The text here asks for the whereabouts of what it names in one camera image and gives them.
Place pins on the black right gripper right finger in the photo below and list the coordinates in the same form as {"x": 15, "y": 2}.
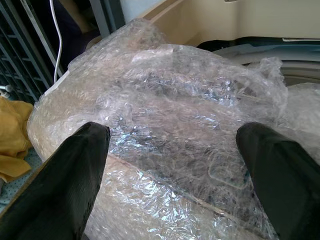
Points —
{"x": 282, "y": 185}

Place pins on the light blue dotted mat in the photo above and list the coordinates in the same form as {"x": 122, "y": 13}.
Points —
{"x": 18, "y": 180}

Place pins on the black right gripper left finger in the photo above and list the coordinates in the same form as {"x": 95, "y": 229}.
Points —
{"x": 57, "y": 190}

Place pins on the clear bubble wrap sheet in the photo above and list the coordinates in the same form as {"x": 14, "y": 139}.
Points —
{"x": 170, "y": 120}

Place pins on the beige washing machine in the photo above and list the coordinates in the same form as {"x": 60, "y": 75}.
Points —
{"x": 240, "y": 22}

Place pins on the yellow cloth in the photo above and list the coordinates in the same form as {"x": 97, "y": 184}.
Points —
{"x": 12, "y": 140}

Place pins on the dark teal slatted crate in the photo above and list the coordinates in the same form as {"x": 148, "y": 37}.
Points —
{"x": 20, "y": 55}

